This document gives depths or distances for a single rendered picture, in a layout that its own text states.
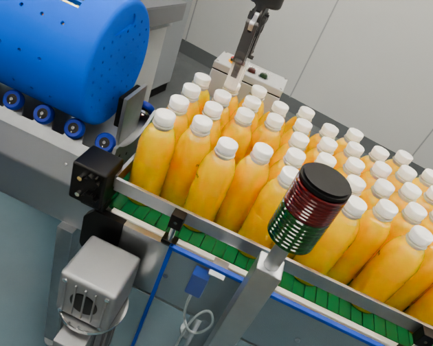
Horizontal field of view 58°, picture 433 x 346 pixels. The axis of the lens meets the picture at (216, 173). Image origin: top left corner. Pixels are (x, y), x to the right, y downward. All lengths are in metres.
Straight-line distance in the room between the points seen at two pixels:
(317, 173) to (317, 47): 3.08
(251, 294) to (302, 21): 3.09
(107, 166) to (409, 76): 2.97
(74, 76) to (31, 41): 0.10
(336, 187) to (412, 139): 3.18
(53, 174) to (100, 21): 0.36
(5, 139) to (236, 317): 0.66
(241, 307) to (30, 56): 0.59
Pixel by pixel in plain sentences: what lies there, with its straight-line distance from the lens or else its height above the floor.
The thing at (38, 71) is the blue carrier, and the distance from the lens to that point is 0.84.
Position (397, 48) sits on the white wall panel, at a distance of 3.44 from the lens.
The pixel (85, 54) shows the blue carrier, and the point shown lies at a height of 1.15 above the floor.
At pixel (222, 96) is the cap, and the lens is 0.87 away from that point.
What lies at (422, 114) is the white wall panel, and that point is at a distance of 3.55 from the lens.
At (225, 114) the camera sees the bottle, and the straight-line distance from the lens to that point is 0.89.
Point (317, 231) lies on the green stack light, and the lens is 0.47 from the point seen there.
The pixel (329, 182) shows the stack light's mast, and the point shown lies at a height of 1.26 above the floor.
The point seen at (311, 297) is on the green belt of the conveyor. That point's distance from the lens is 0.84.
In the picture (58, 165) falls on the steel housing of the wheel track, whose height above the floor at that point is 0.87.
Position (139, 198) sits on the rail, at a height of 0.96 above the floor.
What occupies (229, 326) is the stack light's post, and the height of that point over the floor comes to 0.96.
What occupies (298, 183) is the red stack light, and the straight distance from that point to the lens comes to 0.45.
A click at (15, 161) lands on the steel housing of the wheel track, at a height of 0.83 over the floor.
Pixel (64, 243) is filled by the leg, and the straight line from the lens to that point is 1.17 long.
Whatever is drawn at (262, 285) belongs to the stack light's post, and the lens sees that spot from 0.56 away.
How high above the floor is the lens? 1.48
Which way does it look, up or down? 36 degrees down
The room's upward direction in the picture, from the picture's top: 23 degrees clockwise
